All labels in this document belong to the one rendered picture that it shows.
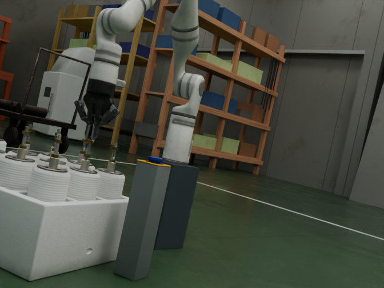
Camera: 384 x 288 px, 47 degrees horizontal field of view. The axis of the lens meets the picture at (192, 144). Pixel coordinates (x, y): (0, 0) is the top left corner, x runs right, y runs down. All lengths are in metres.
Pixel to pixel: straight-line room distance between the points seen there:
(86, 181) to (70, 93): 4.78
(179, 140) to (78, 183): 0.48
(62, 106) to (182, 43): 4.51
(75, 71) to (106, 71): 4.81
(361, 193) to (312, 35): 3.24
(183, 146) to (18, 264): 0.71
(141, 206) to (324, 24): 7.71
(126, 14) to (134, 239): 0.60
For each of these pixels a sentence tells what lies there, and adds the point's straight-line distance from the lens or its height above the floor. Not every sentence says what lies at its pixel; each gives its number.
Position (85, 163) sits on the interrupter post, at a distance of 1.24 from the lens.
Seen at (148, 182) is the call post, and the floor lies 0.26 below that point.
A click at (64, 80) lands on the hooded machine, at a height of 0.78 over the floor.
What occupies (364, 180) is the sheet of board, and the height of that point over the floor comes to 0.33.
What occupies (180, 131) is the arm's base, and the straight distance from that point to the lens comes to 1.56.
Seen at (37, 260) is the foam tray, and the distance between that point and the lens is 1.11.
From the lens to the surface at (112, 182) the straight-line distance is 1.30.
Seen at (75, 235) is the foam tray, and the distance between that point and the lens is 1.18.
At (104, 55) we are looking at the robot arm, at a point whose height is 0.57.
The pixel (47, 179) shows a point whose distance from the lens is 1.12.
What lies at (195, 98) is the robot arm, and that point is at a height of 0.54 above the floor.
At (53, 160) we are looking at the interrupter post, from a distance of 1.15.
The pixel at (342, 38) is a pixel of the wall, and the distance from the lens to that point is 8.43.
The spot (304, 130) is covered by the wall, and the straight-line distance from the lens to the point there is 8.30.
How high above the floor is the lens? 0.40
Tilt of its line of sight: 1 degrees down
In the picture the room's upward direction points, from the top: 12 degrees clockwise
